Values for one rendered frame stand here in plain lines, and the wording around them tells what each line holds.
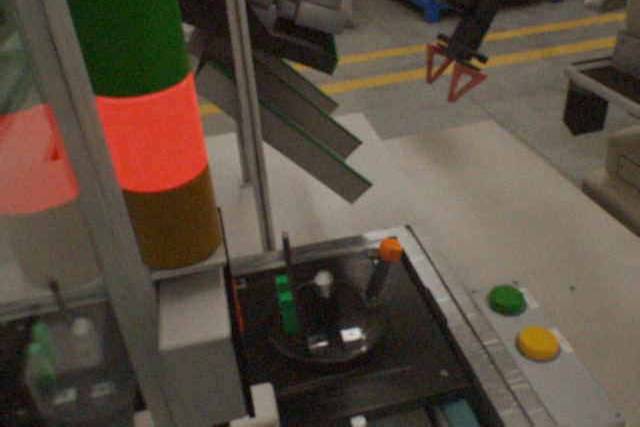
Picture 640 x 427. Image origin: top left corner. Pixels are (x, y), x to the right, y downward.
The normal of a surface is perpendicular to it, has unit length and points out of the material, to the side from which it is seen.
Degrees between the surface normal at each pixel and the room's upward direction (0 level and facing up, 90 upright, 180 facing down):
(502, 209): 0
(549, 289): 0
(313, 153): 90
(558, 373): 0
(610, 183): 8
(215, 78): 90
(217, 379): 90
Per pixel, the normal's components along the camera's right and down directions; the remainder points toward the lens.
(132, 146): -0.07, 0.54
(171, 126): 0.66, 0.37
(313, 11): 0.18, 0.54
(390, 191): -0.06, -0.84
